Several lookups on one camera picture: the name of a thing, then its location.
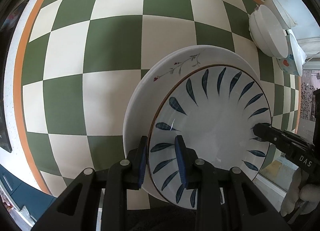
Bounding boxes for blue leaf pattern plate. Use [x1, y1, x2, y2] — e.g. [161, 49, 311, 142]
[148, 65, 272, 209]

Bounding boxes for white floral plate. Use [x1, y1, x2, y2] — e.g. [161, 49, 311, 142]
[123, 45, 271, 209]

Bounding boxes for white bowl coloured spots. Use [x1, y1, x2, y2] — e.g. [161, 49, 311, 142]
[276, 33, 306, 77]

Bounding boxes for plain white bowl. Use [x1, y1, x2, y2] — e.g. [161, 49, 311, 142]
[249, 5, 289, 59]

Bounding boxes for white bowl dark rim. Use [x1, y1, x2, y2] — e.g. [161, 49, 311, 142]
[264, 0, 295, 29]

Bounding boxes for white gloved right hand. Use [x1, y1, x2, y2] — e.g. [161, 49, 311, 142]
[280, 168, 319, 217]

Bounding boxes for green checkered table mat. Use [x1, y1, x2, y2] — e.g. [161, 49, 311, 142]
[6, 0, 300, 196]

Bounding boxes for black induction cooktop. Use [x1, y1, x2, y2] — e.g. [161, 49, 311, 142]
[1, 0, 30, 153]

